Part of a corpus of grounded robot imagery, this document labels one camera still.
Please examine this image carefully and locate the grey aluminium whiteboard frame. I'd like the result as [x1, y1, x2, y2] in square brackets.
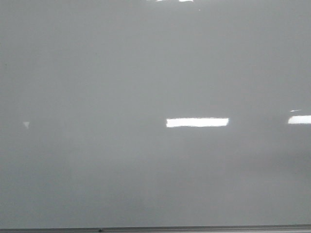
[0, 224, 311, 233]

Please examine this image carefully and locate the white glossy whiteboard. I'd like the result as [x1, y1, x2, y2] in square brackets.
[0, 0, 311, 228]

